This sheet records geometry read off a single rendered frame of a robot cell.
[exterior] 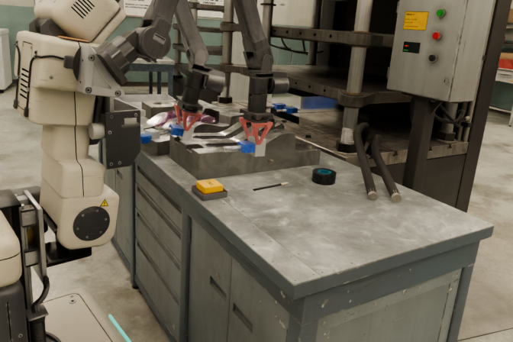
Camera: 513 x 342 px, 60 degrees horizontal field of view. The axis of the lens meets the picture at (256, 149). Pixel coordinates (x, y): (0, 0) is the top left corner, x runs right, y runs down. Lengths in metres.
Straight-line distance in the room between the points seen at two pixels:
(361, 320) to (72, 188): 0.82
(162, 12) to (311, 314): 0.79
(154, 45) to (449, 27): 1.08
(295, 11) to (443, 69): 7.73
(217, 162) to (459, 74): 0.93
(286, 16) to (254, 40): 8.02
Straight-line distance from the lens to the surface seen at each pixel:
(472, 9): 1.80
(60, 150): 1.31
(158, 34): 1.14
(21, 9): 8.60
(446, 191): 2.54
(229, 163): 1.50
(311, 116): 2.35
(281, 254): 1.05
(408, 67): 1.89
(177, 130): 1.57
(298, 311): 1.05
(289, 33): 2.39
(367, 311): 1.20
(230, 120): 1.93
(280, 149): 1.59
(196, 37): 1.57
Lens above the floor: 1.30
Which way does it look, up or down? 16 degrees down
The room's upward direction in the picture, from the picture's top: 4 degrees clockwise
